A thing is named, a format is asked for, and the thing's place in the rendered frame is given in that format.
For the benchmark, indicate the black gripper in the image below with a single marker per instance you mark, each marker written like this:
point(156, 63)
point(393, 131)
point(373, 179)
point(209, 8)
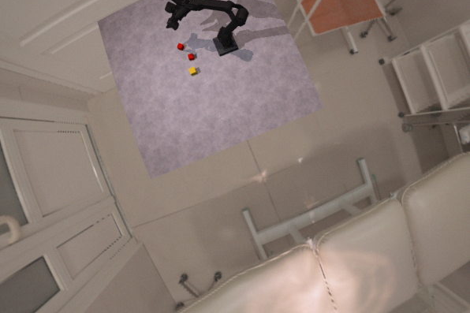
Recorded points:
point(173, 21)

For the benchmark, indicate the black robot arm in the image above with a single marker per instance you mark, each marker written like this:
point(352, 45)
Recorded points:
point(225, 33)

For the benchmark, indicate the yellow cube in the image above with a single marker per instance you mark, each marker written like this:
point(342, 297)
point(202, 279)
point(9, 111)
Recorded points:
point(192, 71)

